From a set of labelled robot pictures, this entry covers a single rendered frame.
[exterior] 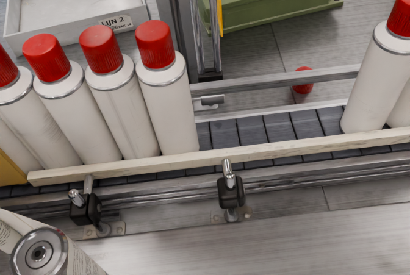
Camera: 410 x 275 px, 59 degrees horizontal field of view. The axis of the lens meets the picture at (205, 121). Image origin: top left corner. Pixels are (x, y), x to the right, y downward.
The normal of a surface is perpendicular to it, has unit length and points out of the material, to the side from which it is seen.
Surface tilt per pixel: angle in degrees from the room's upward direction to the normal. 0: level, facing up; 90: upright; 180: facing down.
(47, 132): 90
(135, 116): 90
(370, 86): 90
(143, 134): 90
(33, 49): 2
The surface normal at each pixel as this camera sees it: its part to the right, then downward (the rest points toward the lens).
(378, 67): -0.69, 0.61
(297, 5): 0.26, 0.76
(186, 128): 0.63, 0.59
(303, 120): -0.07, -0.60
